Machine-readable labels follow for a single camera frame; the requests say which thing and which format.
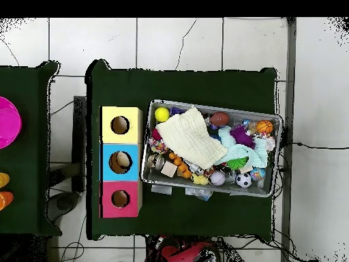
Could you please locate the small soccer ball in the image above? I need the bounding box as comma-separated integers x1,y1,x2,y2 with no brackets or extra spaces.
235,171,253,189

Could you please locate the mint green cloth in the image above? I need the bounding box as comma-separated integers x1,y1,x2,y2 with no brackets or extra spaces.
217,126,277,170

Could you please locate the yellow ball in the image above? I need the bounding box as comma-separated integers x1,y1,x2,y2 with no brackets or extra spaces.
154,106,170,123

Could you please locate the black cable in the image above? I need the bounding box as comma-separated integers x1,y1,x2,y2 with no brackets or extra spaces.
280,141,349,151

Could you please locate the orange cup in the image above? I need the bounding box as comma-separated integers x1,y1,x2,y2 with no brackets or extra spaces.
0,190,14,212

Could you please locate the clear mesh bin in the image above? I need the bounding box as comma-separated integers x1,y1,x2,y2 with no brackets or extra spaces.
139,99,284,198

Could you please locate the dark green side table cloth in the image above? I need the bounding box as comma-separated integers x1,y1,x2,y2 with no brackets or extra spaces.
0,61,62,237

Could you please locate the purple spiky toy with eyes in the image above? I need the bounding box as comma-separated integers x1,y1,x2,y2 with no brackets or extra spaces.
229,124,256,149

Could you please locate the magenta plate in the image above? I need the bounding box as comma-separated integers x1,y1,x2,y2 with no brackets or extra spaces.
0,96,22,149

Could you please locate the orange toy basketball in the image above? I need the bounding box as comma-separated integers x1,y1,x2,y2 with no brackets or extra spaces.
256,119,274,135

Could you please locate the cream yellow cloth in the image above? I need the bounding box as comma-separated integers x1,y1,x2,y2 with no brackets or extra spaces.
155,106,229,171

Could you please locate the white ball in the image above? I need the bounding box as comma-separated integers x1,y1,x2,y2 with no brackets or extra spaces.
209,171,227,186

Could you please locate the green spiky ball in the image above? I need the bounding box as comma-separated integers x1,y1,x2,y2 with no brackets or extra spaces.
227,157,249,171

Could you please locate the brown toy football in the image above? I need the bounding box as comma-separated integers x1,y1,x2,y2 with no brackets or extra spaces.
209,111,230,127

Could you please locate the small wooden block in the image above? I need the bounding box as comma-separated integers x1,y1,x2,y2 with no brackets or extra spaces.
160,162,178,178

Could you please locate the clear plastic packet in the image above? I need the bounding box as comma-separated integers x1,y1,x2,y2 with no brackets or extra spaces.
185,187,215,203

